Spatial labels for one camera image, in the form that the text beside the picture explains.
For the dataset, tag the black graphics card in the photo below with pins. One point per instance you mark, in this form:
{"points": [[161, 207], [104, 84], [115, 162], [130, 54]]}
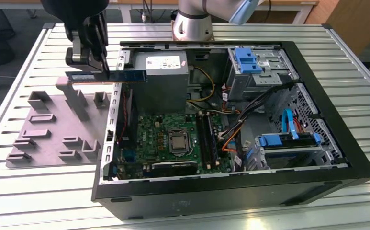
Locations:
{"points": [[171, 167]]}

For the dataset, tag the blue drive bay latch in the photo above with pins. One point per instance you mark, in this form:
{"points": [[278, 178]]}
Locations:
{"points": [[245, 60]]}

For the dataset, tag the thin metal locking lever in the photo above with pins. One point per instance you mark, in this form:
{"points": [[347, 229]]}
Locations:
{"points": [[191, 149]]}

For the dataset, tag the grey parts rack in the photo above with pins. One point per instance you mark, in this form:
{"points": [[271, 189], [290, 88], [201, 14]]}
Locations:
{"points": [[56, 119]]}

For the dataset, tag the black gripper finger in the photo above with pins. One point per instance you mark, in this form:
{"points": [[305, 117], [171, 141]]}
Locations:
{"points": [[96, 33], [79, 60]]}

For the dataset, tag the silver CPU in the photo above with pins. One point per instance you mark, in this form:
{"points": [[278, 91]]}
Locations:
{"points": [[179, 143]]}

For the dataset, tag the hard disk in blue carrier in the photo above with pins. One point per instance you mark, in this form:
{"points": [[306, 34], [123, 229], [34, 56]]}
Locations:
{"points": [[270, 140]]}

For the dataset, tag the RAM stick with label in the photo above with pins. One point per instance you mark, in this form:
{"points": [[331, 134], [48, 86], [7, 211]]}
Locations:
{"points": [[130, 76]]}

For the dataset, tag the black RAM slot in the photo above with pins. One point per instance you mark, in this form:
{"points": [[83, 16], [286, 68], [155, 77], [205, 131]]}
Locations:
{"points": [[209, 139], [203, 139]]}

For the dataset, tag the wooden cabinet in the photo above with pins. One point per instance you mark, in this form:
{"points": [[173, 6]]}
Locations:
{"points": [[354, 21]]}

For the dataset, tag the black open PC case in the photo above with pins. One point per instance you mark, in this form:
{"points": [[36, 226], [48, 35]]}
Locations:
{"points": [[235, 196]]}

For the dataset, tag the silver drive bay cage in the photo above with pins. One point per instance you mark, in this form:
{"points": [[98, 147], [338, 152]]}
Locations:
{"points": [[265, 81]]}

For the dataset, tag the green motherboard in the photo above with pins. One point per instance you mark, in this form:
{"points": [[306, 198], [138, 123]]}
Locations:
{"points": [[150, 134]]}

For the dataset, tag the grey power supply unit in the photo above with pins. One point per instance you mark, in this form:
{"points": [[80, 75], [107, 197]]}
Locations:
{"points": [[159, 95]]}

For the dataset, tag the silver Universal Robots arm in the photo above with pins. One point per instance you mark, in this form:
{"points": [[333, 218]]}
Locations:
{"points": [[191, 24]]}

